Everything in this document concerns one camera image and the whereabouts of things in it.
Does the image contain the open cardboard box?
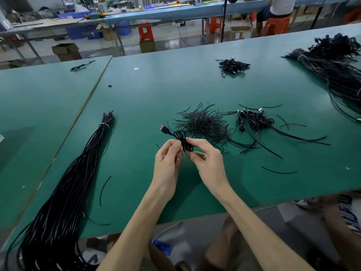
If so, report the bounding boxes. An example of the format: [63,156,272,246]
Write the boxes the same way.
[52,43,82,62]

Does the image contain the person's right hand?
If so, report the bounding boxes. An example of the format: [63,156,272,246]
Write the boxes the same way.
[185,137,233,200]

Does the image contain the small cardboard box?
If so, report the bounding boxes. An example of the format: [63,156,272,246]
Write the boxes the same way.
[139,40,157,53]

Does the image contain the red plastic stool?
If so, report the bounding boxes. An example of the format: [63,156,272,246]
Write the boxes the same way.
[138,22,155,42]

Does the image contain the small cable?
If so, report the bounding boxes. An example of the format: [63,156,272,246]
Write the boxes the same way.
[70,59,96,72]

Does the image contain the small pile of knotted cables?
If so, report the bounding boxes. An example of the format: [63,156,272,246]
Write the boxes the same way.
[217,58,251,77]

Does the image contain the blue plastic item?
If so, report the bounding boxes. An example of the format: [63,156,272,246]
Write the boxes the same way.
[152,240,173,257]

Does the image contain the person's left hand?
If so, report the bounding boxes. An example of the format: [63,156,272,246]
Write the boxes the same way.
[149,139,186,202]

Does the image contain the black tripod stand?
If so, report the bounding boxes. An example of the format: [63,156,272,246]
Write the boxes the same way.
[310,0,329,30]

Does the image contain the person's brown shorts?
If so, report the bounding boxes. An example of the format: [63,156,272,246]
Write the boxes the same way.
[135,214,272,271]

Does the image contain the long black cable bundle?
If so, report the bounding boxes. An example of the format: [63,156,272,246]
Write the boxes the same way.
[5,111,115,271]

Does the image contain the person's right leg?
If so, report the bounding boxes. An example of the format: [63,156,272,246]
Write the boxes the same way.
[316,193,361,271]

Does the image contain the person's right forearm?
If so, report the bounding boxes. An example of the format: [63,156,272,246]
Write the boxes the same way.
[217,186,315,271]

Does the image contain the black fan on stand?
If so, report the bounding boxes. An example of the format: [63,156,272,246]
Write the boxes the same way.
[219,0,240,43]

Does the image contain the orange plastic stool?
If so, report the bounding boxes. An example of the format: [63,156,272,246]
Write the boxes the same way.
[209,17,222,34]
[343,7,361,24]
[261,17,291,37]

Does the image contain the pile of black wire ties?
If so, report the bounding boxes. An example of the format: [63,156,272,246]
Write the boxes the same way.
[169,102,252,155]

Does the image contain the long blue workbench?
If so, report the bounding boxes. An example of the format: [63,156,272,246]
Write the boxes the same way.
[82,0,361,21]

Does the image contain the person's left forearm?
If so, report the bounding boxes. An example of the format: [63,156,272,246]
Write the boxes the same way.
[96,188,173,271]

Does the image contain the large heap of black cables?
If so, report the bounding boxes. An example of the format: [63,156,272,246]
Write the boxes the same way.
[282,33,361,122]

